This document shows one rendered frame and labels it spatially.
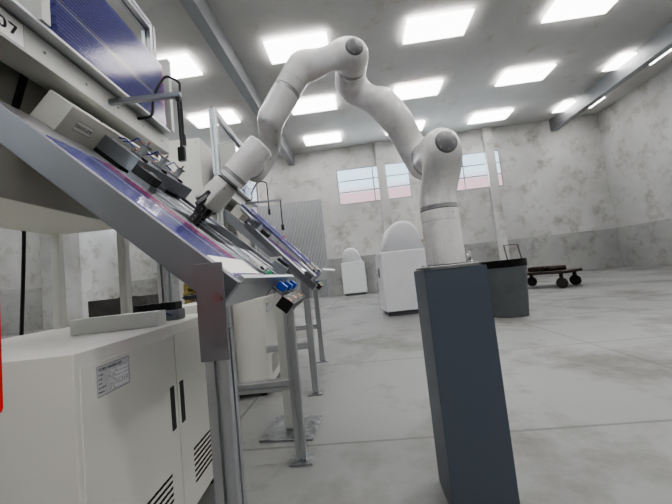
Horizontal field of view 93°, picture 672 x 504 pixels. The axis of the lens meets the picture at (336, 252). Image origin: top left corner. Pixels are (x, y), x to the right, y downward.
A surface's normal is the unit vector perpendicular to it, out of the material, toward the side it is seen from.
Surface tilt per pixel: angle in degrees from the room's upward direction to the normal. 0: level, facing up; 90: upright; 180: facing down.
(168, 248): 90
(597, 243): 90
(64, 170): 90
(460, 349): 90
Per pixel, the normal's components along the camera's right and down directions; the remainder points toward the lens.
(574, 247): -0.07, -0.07
